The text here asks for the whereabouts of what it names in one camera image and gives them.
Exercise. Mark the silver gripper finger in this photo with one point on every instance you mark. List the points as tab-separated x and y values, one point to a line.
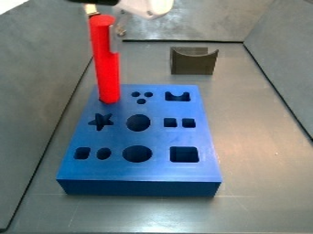
116	32
89	9

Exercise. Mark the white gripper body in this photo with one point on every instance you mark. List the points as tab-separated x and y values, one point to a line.
148	9

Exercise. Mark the red hexagonal prism rod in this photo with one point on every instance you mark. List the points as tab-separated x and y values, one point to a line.
105	60

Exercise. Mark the blue foam shape board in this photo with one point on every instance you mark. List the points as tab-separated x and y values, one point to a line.
141	147

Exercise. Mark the black curved cradle stand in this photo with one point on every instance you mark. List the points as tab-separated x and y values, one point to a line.
191	61

